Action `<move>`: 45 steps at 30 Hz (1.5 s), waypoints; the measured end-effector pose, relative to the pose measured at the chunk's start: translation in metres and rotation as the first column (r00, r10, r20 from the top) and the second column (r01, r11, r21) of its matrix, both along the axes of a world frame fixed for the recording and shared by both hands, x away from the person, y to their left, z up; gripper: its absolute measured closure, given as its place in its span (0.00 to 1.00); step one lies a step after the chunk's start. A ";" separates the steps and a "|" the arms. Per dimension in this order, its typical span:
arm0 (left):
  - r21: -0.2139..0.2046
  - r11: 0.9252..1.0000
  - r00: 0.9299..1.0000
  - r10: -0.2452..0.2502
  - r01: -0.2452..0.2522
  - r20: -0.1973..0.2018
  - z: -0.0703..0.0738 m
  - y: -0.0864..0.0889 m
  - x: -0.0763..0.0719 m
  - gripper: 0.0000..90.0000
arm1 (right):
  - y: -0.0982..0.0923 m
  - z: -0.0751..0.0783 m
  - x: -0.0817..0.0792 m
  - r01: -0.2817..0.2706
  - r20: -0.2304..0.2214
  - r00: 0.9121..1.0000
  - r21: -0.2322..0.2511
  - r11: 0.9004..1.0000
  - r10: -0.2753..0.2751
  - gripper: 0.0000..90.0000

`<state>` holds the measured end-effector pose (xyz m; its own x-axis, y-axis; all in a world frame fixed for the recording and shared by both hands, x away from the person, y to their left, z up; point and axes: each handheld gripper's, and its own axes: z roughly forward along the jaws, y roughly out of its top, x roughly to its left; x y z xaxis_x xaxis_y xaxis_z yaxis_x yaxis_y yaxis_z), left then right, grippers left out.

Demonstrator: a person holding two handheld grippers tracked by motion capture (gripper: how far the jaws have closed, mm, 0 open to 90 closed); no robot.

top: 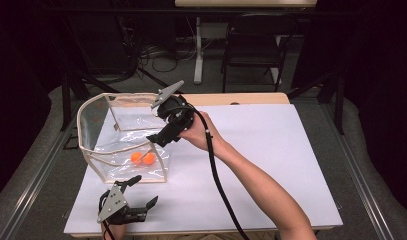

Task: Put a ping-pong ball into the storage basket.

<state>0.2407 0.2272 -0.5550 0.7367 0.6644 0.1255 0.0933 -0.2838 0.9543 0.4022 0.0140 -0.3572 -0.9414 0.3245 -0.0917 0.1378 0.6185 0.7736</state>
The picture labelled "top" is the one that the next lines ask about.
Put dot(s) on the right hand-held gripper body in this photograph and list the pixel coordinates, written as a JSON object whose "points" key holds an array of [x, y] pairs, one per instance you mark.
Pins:
{"points": [[177, 113]]}

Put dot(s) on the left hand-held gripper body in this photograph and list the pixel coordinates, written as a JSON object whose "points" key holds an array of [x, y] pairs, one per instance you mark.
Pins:
{"points": [[114, 201]]}

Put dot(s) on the orange table tennis ball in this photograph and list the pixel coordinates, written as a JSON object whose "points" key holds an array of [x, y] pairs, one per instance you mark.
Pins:
{"points": [[136, 157], [149, 158]]}

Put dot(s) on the clear plastic box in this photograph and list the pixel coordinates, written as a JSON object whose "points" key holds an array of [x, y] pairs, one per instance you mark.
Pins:
{"points": [[101, 120]]}

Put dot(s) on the person's left hand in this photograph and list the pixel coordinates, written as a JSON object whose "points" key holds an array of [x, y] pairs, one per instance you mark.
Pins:
{"points": [[119, 231]]}

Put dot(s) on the person's right hand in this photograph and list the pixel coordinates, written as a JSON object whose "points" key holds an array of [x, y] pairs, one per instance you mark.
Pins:
{"points": [[201, 133]]}

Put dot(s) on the wooden table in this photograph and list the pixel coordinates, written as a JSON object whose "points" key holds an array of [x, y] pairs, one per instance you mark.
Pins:
{"points": [[224, 99]]}

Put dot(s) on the white-legged desk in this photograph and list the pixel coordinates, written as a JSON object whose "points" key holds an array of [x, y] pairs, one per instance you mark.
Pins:
{"points": [[198, 50]]}

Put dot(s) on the black metal stand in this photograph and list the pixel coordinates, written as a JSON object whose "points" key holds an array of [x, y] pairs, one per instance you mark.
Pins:
{"points": [[66, 100], [339, 100]]}

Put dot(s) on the black folding chair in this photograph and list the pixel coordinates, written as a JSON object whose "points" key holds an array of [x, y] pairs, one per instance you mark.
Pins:
{"points": [[254, 43]]}

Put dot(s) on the grey metal rail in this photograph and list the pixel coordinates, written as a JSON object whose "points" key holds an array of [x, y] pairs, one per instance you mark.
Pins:
{"points": [[34, 186], [361, 173]]}

